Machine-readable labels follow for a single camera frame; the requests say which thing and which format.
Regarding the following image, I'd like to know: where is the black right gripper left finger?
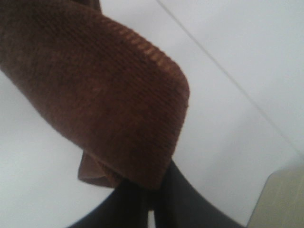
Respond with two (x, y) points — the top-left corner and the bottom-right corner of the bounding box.
(70, 180), (149, 228)

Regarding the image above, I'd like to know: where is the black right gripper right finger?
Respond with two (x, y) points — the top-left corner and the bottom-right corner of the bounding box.
(154, 162), (238, 228)

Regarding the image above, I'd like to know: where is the brown towel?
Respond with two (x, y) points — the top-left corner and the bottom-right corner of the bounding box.
(0, 0), (190, 190)

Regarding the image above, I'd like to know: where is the beige basket grey rim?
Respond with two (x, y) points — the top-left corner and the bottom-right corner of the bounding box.
(247, 165), (304, 228)

